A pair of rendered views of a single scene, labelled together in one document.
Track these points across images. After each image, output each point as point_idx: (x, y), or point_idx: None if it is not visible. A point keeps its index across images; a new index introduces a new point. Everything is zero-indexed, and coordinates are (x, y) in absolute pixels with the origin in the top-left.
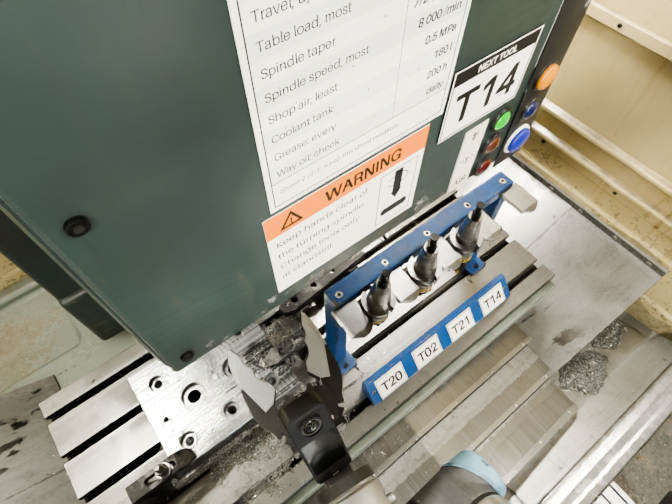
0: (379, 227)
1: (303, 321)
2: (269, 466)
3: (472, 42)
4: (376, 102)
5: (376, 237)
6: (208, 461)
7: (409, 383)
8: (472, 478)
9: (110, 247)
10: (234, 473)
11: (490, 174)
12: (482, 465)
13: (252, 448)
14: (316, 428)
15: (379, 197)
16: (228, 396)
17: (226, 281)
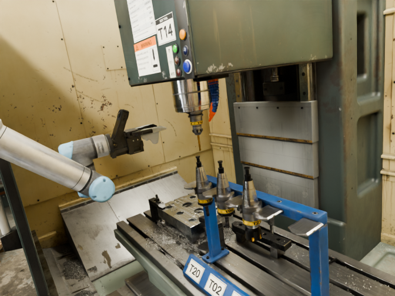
0: (154, 74)
1: (161, 125)
2: (159, 242)
3: (156, 12)
4: (143, 22)
5: (155, 78)
6: (165, 226)
7: (196, 289)
8: (100, 176)
9: (121, 34)
10: (158, 234)
11: None
12: (103, 178)
13: (168, 236)
14: (118, 114)
15: (150, 57)
16: (185, 211)
17: (131, 59)
